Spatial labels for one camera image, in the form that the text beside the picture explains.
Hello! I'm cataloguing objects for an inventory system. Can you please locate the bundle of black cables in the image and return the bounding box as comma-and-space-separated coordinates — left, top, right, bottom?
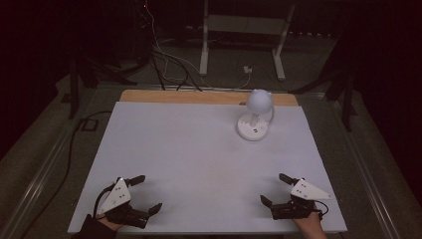
149, 49, 203, 93

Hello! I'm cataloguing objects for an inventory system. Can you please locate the metal floor rail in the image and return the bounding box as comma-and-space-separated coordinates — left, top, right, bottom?
331, 99, 404, 239
0, 125, 84, 239

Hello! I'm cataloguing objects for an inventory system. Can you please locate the person's right hand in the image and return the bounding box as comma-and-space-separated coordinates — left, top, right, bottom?
293, 208, 324, 232

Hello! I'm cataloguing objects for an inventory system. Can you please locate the black floor cable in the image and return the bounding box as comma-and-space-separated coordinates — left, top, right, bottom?
18, 110, 113, 239

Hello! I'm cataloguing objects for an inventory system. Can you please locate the person's left hand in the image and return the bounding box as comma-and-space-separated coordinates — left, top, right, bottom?
96, 214, 125, 232

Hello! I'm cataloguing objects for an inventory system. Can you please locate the white table mat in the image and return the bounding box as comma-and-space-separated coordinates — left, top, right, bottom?
67, 101, 348, 235

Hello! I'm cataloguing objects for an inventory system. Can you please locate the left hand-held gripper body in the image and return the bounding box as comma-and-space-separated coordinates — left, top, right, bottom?
96, 177, 150, 230

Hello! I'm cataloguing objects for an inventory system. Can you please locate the black tripod stand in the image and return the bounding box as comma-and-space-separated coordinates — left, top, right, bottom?
288, 33, 359, 132

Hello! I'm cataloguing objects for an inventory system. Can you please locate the white desk lamp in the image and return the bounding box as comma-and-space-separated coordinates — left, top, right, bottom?
236, 88, 276, 142

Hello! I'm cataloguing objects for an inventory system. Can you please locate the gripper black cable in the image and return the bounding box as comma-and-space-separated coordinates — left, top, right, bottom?
93, 184, 117, 219
313, 199, 330, 220

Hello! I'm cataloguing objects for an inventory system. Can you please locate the white floor cable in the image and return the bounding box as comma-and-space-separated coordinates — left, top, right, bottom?
143, 0, 252, 91

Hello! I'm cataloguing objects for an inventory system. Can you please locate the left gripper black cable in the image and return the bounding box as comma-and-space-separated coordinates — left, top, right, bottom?
93, 184, 117, 219

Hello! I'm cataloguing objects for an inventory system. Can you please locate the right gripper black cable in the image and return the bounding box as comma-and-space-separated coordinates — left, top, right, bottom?
313, 199, 330, 220

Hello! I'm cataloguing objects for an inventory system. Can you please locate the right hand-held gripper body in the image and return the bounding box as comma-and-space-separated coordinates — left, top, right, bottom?
270, 177, 333, 221

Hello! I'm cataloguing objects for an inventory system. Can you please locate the black floor plate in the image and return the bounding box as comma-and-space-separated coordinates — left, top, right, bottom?
80, 119, 100, 131

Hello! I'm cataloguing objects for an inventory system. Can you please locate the white metal stand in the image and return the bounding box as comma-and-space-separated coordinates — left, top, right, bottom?
199, 0, 297, 82

